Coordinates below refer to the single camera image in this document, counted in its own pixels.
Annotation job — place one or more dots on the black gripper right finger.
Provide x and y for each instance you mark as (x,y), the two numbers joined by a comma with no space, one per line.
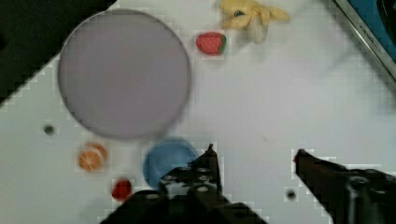
(349,196)

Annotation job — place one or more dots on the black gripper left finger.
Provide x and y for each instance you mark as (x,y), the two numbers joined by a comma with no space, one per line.
(204,170)

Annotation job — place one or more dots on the blue bowl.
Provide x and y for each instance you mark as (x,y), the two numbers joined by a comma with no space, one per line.
(165,156)

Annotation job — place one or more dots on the small red tomato toy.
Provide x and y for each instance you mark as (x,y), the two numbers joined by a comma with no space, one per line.
(122,190)

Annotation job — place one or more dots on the orange slice toy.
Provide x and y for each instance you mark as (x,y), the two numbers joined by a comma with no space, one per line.
(92,157)

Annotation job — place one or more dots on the large grey round plate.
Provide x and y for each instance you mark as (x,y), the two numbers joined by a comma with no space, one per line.
(124,74)

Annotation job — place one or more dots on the red plush strawberry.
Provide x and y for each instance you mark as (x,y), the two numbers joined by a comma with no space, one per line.
(211,43)

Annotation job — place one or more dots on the yellow plush toy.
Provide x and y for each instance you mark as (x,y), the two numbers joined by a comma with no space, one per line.
(251,16)

